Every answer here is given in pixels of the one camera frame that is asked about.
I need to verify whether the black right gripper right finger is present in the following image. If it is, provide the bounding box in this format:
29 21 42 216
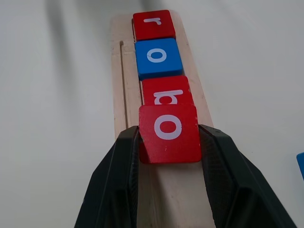
198 123 298 228

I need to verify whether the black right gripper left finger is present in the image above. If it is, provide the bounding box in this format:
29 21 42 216
74 125 143 228

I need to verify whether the red letter tile r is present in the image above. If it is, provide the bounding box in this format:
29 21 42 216
132 9 177 41

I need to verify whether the blue letter tile t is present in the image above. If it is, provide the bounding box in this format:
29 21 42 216
295 152 304 181

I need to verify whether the red letter tile b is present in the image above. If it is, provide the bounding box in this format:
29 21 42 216
141 75 196 106

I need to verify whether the wooden letter tray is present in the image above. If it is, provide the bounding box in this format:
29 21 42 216
110 10 215 228

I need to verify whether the blue letter tile o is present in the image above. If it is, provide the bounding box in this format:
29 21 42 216
134 38 184 81

